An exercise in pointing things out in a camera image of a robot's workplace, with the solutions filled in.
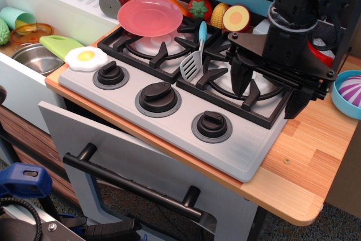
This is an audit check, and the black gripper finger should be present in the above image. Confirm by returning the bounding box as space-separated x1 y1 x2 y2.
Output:
231 52 253 97
285 86 314 119

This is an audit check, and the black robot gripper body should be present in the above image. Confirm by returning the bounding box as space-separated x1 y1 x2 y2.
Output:
228 32 337 100

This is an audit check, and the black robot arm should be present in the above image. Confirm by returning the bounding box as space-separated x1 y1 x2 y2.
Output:
228 0 349 119

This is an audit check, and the halved red toy potato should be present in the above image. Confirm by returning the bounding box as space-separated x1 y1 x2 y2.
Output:
223 5 250 33

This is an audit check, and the pink plastic plate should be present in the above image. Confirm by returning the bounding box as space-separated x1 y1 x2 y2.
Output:
117 0 183 37

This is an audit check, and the red toy object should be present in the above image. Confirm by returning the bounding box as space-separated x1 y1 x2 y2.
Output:
308 38 335 67

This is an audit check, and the right black burner grate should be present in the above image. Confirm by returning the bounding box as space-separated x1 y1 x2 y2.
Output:
177 30 290 129

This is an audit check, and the black burner grate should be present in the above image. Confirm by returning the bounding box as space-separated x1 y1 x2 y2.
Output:
177 30 290 129
98 17 202 83

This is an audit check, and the purple white toy onion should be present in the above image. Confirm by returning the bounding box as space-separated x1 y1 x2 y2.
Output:
338 75 360 107

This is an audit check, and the blue plastic bowl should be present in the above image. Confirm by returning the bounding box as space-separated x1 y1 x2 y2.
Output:
331 70 360 120

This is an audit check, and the yellow toy corn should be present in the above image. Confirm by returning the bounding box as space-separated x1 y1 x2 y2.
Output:
210 2 230 29

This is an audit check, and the right black stove knob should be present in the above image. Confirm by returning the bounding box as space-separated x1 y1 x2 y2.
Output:
191 111 233 144

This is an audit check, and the black stove knob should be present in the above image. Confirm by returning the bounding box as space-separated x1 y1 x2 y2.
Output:
191 111 233 144
93 61 130 90
135 82 182 118

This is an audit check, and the red toy strawberry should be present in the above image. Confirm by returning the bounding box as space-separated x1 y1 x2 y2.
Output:
187 0 213 21

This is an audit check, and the left black burner grate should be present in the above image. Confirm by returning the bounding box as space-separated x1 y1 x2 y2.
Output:
98 17 202 83

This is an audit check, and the grey toy stove top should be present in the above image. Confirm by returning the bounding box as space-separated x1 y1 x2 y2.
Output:
59 56 286 182

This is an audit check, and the middle black stove knob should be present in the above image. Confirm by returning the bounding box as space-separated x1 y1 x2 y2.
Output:
135 82 182 118

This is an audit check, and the left black stove knob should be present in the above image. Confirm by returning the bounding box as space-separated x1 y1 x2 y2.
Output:
93 61 130 90

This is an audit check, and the toy fried egg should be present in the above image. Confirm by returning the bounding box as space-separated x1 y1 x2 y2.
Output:
64 46 109 72

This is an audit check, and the grey oven door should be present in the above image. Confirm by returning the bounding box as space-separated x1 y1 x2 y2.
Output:
39 102 259 240

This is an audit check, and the green plastic cutting board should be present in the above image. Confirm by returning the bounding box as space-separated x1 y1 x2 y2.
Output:
39 35 83 61

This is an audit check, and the small steel pot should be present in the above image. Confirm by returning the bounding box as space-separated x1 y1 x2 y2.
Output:
12 43 64 77

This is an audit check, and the orange transparent pot lid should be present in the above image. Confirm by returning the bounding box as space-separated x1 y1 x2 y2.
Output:
9 23 54 45

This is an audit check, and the teal plastic cup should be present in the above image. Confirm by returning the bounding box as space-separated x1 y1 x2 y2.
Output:
1 6 36 30

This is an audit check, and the green toy vegetable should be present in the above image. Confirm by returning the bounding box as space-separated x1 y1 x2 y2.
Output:
0 19 10 45

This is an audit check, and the blue clamp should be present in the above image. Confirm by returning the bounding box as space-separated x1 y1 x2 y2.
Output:
1 163 52 198

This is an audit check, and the blue handled grey spatula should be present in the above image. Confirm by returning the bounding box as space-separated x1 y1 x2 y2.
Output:
180 21 208 82

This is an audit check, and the black oven door handle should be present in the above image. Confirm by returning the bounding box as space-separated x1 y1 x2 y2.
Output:
63 143 203 222

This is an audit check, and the black braided cable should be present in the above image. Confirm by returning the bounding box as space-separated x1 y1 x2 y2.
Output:
0 197 43 241

